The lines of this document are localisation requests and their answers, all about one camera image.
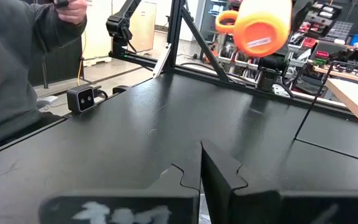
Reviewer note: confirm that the red storage bin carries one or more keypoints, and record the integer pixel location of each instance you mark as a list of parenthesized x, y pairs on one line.
[(309, 43)]

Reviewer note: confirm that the beige wooden cabinet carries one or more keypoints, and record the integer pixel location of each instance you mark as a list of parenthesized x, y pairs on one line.
[(146, 25)]

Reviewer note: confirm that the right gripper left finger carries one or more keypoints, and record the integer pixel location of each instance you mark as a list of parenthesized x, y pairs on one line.
[(120, 208)]

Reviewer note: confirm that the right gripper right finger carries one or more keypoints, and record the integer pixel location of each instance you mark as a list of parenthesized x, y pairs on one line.
[(291, 208)]

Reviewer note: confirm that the wooden workbench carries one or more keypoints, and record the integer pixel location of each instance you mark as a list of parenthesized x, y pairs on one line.
[(340, 73)]

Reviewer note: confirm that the person's hand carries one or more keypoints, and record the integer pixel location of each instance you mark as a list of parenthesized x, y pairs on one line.
[(73, 12)]

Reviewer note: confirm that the black table-level camera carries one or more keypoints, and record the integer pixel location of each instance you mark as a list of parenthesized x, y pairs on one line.
[(81, 99)]

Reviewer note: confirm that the grey drawer organizer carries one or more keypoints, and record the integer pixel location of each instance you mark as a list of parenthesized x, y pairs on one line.
[(340, 30)]

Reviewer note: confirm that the person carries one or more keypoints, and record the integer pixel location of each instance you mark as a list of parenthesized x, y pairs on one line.
[(8, 77)]

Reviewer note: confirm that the white computer mouse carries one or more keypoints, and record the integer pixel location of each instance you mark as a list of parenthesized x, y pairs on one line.
[(47, 101)]

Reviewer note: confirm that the orange plastic mug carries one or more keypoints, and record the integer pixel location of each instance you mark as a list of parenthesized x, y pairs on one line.
[(259, 31)]

